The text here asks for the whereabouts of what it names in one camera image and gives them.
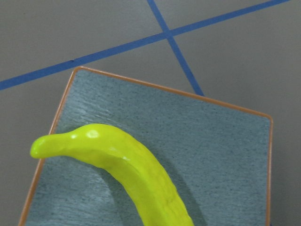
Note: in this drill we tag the yellow plastic banana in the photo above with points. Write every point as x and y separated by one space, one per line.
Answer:
130 162

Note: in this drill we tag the grey square plate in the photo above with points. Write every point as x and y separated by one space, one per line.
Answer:
218 156

